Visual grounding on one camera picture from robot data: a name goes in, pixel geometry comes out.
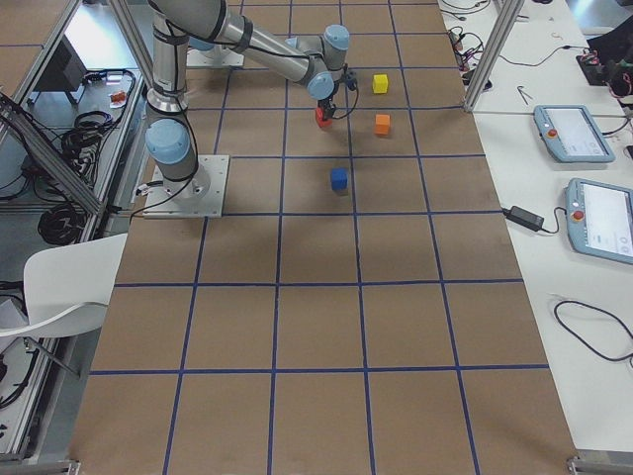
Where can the near teach pendant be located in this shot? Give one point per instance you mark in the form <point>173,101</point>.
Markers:
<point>599,219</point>

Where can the blue wooden block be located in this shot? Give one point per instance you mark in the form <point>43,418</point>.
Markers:
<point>338,178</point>

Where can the allen key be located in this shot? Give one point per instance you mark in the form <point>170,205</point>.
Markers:
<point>523,95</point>

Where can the black power adapter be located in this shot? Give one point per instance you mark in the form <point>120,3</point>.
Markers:
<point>524,218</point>

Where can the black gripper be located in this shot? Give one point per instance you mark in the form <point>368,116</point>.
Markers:
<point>326,105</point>

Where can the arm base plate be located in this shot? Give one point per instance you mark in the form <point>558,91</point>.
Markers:
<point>203,196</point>
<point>214,58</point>

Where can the white chair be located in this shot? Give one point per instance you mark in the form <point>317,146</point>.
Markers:
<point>68,289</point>

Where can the red wooden block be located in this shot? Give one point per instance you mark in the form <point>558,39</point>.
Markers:
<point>322,119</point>

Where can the teach pendant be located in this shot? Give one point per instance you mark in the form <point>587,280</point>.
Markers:
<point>571,135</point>
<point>599,219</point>

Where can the aluminium frame post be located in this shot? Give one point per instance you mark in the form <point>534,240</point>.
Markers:
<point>497,38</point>

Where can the yellow wooden block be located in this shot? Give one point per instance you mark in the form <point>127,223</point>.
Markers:
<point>380,84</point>

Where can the orange wooden block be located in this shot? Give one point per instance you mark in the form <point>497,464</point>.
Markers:
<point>382,125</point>

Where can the far teach pendant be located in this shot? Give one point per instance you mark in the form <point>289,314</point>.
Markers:
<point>571,135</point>

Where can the black monitor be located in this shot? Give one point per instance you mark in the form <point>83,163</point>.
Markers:
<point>65,72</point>

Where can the orange snack packet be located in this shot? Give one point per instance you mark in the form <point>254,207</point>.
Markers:
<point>118,99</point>

